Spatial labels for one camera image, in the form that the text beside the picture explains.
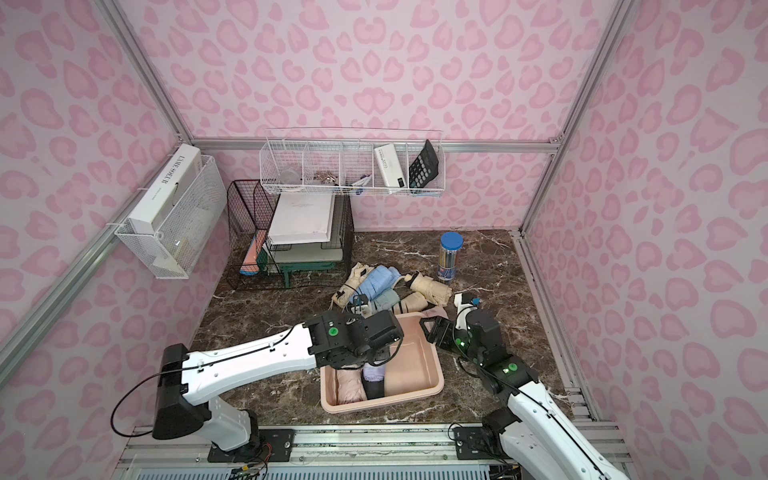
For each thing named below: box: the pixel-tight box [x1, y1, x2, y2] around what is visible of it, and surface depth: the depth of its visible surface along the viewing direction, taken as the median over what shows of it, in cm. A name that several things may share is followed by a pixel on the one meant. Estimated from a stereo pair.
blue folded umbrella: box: [350, 265, 402, 302], surface depth 100 cm
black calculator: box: [408, 139, 439, 188], surface depth 94 cm
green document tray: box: [256, 240, 343, 289], surface depth 93 cm
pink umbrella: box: [336, 367, 367, 405], surface depth 78 cm
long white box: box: [128, 143, 202, 235], surface depth 71 cm
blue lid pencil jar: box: [437, 231, 465, 283], surface depth 96 cm
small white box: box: [374, 143, 406, 189], surface depth 94 cm
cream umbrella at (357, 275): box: [329, 262, 375, 312], surface depth 100 cm
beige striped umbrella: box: [392, 291, 428, 314], surface depth 97 cm
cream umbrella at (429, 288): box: [404, 270, 453, 307], surface depth 100 cm
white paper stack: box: [268, 192, 335, 245], surface depth 92 cm
